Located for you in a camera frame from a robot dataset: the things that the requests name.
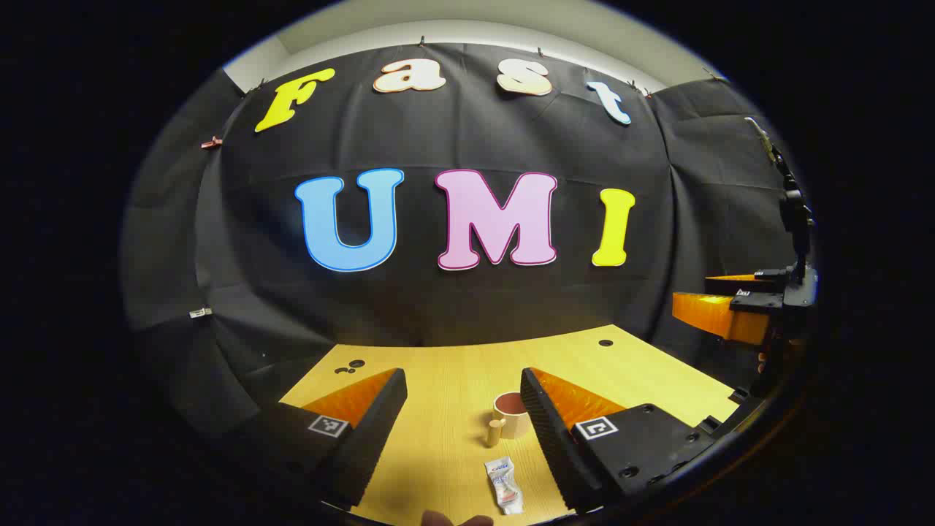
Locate white toothpaste tube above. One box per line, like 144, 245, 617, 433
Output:
484, 457, 524, 516

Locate black backdrop cloth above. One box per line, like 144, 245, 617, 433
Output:
121, 42, 812, 454

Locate yellow wooden desktop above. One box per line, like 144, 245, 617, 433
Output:
280, 324, 740, 526

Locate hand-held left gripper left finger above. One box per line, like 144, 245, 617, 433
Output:
219, 367, 408, 510

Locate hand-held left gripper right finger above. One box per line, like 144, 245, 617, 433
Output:
520, 367, 720, 512

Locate beige cup with handle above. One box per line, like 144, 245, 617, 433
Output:
487, 392, 533, 448

